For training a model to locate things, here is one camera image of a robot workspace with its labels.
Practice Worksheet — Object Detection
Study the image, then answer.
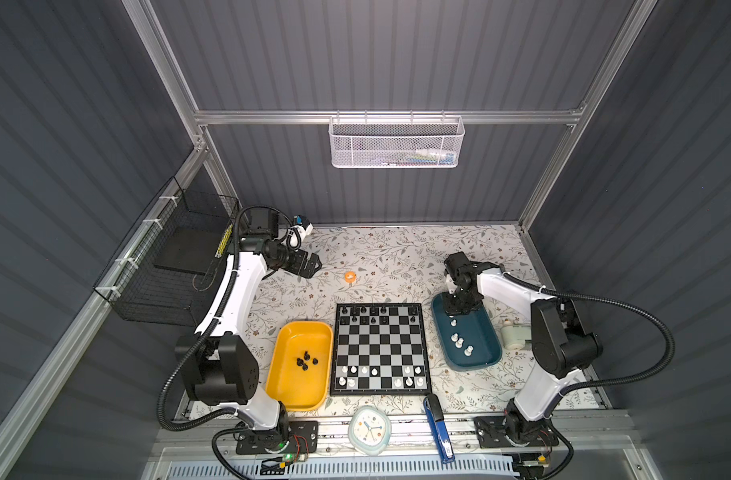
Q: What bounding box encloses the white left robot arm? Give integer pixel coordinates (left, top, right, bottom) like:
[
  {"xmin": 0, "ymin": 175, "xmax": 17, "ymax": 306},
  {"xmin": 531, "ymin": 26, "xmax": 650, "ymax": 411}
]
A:
[{"xmin": 156, "ymin": 205, "xmax": 322, "ymax": 432}]

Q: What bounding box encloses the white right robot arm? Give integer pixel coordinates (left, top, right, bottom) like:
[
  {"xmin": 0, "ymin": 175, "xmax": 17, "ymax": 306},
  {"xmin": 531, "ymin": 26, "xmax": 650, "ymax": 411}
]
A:
[{"xmin": 443, "ymin": 252, "xmax": 603, "ymax": 423}]

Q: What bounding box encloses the teal tray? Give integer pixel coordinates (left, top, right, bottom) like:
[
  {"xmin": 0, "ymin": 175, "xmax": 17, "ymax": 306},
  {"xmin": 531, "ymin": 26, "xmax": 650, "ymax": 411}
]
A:
[{"xmin": 431, "ymin": 294, "xmax": 503, "ymax": 371}]

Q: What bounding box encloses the black and white chessboard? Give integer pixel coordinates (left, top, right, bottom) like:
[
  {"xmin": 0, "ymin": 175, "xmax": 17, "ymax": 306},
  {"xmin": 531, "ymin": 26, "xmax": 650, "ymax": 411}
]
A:
[{"xmin": 330, "ymin": 303, "xmax": 433, "ymax": 396}]

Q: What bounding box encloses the yellow tray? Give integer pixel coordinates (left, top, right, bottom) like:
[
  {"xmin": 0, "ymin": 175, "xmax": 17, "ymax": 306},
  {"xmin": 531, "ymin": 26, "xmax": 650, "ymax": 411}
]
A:
[{"xmin": 265, "ymin": 321, "xmax": 334, "ymax": 412}]

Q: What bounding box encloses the blue stapler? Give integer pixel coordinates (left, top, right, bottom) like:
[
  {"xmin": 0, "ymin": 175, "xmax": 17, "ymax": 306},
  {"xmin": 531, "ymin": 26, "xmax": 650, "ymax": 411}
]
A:
[{"xmin": 423, "ymin": 393, "xmax": 455, "ymax": 464}]

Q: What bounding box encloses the pale green clock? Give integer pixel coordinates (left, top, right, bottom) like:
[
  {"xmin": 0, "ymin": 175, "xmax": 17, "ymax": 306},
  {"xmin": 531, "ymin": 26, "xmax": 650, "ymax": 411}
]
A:
[{"xmin": 348, "ymin": 405, "xmax": 391, "ymax": 456}]

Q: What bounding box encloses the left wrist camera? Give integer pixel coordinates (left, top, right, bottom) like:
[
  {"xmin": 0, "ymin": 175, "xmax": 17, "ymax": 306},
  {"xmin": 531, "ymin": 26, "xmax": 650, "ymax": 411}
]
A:
[{"xmin": 287, "ymin": 215, "xmax": 314, "ymax": 248}]

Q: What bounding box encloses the black corrugated left cable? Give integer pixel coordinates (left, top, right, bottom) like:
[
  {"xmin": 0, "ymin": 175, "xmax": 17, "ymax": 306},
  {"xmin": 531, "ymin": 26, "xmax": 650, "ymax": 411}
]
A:
[{"xmin": 154, "ymin": 203, "xmax": 295, "ymax": 434}]

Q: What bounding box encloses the black corrugated cable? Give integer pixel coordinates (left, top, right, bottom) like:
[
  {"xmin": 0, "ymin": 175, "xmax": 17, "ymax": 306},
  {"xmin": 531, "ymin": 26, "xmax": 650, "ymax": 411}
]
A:
[
  {"xmin": 496, "ymin": 269, "xmax": 677, "ymax": 397},
  {"xmin": 154, "ymin": 203, "xmax": 295, "ymax": 434}
]

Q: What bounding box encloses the black wire basket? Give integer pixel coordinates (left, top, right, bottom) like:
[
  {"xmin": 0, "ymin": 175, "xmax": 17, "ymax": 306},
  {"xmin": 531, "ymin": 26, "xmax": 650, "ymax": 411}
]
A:
[{"xmin": 95, "ymin": 180, "xmax": 240, "ymax": 328}]

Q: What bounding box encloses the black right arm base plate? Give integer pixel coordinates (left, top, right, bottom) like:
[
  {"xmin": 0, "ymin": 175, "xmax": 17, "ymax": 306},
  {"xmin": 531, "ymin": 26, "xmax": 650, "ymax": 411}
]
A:
[{"xmin": 473, "ymin": 415, "xmax": 559, "ymax": 449}]

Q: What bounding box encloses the white wire basket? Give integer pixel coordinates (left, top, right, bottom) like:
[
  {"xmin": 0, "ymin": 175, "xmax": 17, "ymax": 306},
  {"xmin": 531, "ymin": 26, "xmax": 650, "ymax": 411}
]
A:
[{"xmin": 328, "ymin": 115, "xmax": 465, "ymax": 169}]

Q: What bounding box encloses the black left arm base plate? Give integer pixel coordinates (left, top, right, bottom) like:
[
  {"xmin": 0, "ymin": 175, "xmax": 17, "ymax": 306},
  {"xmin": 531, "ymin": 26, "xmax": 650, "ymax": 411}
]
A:
[{"xmin": 233, "ymin": 421, "xmax": 320, "ymax": 455}]

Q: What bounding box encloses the black corrugated right cable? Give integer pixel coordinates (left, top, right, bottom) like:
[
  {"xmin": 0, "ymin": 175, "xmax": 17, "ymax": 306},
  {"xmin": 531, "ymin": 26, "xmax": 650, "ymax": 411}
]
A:
[{"xmin": 496, "ymin": 269, "xmax": 677, "ymax": 397}]

